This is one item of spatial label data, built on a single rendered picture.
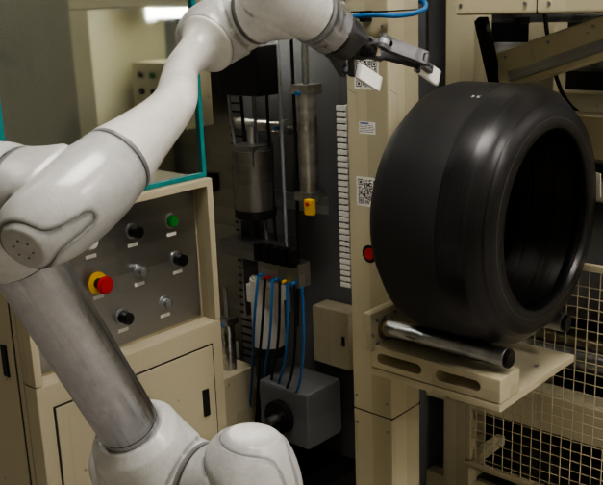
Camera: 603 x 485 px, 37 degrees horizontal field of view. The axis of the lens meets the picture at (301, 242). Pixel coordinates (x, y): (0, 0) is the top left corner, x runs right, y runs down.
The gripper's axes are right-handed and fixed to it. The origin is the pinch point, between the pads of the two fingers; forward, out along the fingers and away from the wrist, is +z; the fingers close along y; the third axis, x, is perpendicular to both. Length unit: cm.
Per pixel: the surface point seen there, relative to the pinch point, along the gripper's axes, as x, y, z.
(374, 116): 8, -37, 34
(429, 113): 5.3, -14.6, 27.3
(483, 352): -42, -7, 54
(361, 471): -76, -55, 80
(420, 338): -41, -24, 53
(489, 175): -9.0, 3.0, 28.6
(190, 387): -64, -74, 30
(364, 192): -8, -42, 43
